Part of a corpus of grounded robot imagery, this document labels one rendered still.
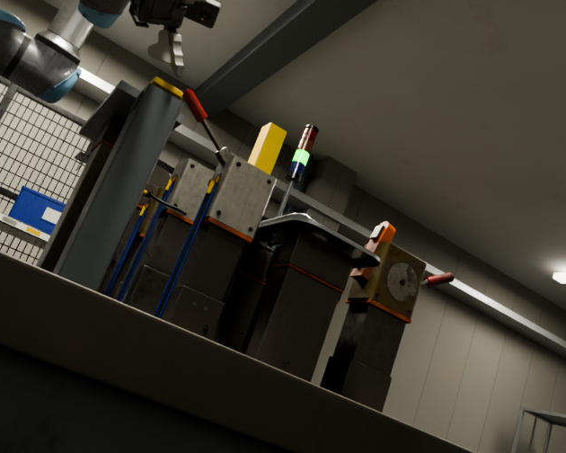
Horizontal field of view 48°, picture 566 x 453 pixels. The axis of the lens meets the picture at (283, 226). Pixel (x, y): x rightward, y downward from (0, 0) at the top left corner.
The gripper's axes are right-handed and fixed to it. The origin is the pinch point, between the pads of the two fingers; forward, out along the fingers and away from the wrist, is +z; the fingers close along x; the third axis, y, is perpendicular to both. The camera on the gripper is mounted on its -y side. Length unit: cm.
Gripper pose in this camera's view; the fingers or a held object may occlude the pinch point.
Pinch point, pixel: (195, 40)
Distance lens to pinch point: 111.9
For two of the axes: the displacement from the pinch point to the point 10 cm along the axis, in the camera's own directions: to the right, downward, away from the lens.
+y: -8.4, 0.3, -5.5
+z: 4.0, 7.1, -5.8
